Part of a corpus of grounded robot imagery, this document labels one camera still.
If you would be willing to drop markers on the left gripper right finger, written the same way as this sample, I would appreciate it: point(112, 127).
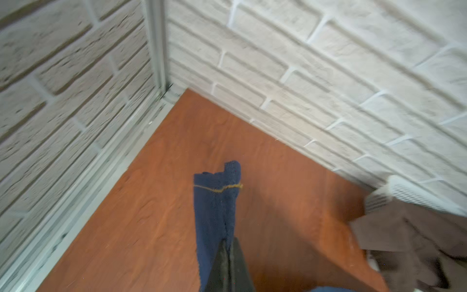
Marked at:
point(240, 278)

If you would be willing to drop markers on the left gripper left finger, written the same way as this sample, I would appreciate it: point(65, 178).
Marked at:
point(219, 277)

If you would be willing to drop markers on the blue denim jeans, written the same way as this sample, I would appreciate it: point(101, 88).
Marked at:
point(214, 202)

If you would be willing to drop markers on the brown trousers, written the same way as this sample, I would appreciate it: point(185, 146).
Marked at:
point(415, 248)

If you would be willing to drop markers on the white plastic laundry basket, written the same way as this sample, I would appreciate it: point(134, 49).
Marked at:
point(405, 193)

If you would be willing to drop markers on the left corner aluminium post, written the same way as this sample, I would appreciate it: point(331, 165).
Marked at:
point(156, 26)

